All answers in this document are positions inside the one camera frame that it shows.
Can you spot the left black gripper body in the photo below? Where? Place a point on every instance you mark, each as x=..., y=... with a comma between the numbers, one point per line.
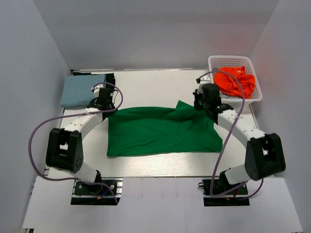
x=112, y=106

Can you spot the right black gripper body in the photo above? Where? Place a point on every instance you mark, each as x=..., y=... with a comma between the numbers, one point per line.
x=199, y=103

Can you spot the green t shirt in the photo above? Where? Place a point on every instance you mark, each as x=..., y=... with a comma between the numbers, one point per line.
x=156, y=130

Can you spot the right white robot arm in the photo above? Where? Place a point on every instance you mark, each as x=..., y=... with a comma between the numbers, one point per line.
x=264, y=152

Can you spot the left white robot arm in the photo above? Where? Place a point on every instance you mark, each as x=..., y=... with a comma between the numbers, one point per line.
x=65, y=145

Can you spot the grey garment in basket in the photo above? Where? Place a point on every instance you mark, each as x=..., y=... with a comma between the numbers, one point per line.
x=225, y=96

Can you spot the folded black t shirt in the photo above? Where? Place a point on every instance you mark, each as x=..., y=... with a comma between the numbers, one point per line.
x=109, y=77

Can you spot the folded light blue t shirt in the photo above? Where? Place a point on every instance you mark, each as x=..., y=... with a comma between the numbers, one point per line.
x=77, y=89

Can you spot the orange t shirt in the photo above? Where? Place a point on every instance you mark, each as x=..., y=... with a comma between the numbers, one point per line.
x=227, y=85

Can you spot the white plastic basket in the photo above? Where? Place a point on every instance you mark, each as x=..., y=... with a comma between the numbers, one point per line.
x=218, y=61

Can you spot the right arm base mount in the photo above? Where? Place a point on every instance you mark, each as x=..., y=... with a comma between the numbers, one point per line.
x=227, y=195

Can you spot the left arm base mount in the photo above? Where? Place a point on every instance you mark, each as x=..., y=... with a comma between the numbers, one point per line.
x=97, y=195

